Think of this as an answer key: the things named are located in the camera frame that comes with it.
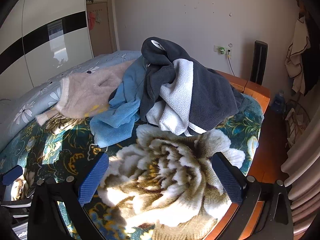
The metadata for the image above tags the dark hanging garment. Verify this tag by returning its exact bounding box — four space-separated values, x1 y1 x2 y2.
300 4 320 97

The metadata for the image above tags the white curtain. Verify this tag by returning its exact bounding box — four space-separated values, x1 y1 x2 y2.
280 119 320 235

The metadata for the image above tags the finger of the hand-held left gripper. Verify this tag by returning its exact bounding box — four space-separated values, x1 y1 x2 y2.
0 164 24 187

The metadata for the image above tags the teal floral plush blanket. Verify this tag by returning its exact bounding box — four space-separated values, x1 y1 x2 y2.
0 94 265 240

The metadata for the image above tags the black tower speaker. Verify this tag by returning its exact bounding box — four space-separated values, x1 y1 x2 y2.
250 41 268 85

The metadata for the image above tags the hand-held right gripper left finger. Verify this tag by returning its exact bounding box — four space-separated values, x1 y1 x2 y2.
27 152 110 240

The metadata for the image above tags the blue fleece garment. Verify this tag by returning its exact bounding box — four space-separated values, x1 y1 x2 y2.
89 55 150 148

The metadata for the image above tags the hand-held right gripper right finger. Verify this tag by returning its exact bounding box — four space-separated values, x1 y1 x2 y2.
211 152 294 240

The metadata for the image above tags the black power cable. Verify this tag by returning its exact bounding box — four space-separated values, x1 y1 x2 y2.
226 49 235 77

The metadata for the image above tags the wire rack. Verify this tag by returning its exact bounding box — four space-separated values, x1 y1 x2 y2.
285 100 312 150

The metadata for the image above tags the white wardrobe with black stripe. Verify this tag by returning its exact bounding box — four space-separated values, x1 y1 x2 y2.
0 0 94 100

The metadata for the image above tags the white hanging garment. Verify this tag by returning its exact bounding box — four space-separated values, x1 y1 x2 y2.
285 15 312 94

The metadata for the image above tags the light blue daisy quilt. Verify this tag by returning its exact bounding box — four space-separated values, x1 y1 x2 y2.
0 51 143 153

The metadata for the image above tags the dark grey white fleece garment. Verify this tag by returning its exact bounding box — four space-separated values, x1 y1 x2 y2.
139 37 247 137

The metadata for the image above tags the beige fuzzy sweater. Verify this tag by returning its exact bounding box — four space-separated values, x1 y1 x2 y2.
35 60 137 125

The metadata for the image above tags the blue plastic bottle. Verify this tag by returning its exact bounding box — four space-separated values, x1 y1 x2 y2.
272 91 285 113

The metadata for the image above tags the pink hanging cloth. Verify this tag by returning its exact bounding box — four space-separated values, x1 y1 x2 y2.
87 11 97 30

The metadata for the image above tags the white wall outlet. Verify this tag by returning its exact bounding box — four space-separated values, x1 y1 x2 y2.
214 44 233 57

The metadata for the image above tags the brown wooden door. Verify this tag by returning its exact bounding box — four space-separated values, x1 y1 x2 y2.
86 0 118 58

